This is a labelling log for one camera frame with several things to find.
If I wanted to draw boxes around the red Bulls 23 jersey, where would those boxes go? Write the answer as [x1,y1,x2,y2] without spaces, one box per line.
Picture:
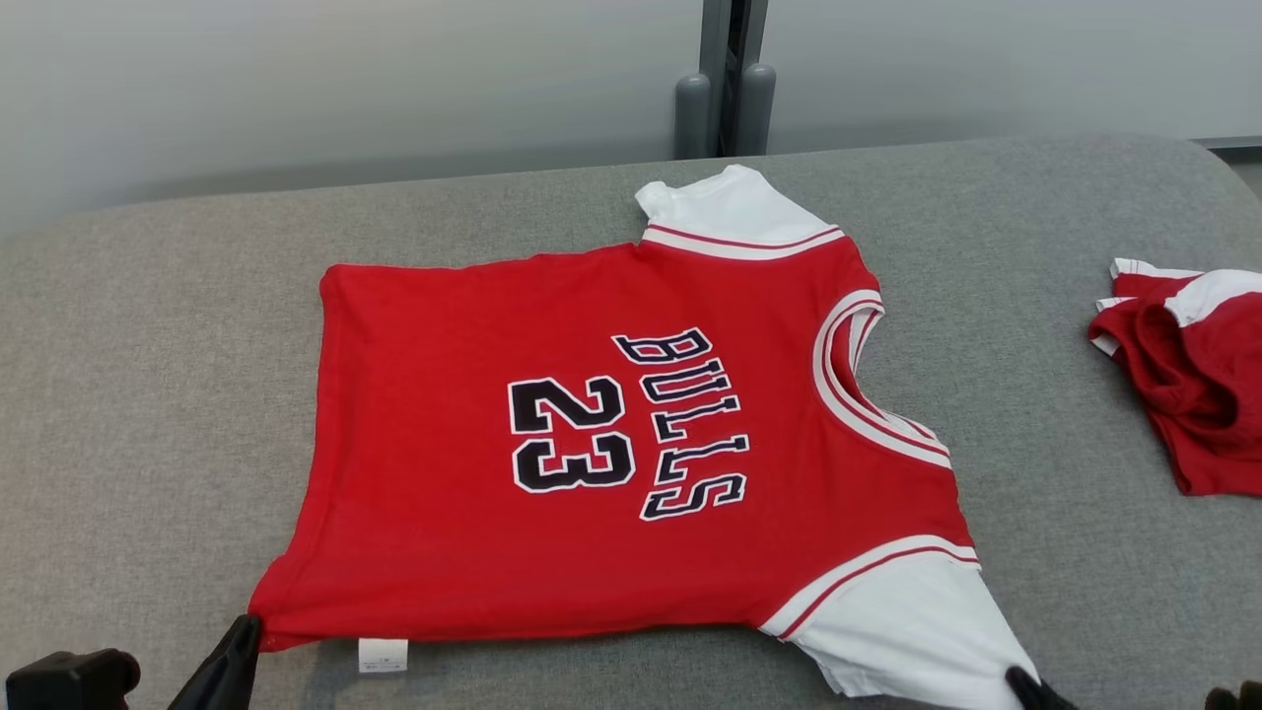
[246,164,1042,710]

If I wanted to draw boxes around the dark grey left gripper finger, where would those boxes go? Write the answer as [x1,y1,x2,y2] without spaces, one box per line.
[166,612,263,710]

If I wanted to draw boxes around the red shorts with white stripes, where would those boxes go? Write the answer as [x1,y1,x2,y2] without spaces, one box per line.
[1088,257,1262,498]

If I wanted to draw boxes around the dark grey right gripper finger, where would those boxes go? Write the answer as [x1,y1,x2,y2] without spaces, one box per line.
[1005,666,1082,710]

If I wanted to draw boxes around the grey metal partition post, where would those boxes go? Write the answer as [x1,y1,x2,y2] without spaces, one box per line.
[674,0,778,160]

